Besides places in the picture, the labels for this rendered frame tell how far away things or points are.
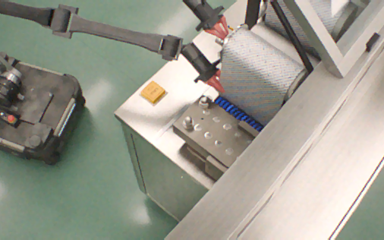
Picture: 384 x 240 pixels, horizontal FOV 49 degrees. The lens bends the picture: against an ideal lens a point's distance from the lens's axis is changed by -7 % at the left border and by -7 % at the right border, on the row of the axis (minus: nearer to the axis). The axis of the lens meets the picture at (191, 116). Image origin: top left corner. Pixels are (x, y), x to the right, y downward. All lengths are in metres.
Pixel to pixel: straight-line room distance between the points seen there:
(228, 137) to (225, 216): 0.78
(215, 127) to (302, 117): 0.71
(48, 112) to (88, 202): 0.55
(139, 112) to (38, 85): 1.11
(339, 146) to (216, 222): 0.45
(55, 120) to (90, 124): 0.30
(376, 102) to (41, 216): 1.95
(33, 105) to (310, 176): 1.88
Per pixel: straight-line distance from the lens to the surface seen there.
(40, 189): 2.66
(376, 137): 1.14
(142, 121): 1.69
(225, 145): 1.50
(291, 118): 0.85
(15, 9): 1.53
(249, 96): 1.47
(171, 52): 1.51
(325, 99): 0.89
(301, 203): 1.01
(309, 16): 0.87
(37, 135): 2.43
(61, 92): 2.63
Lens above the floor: 2.37
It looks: 61 degrees down
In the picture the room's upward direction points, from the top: 1 degrees clockwise
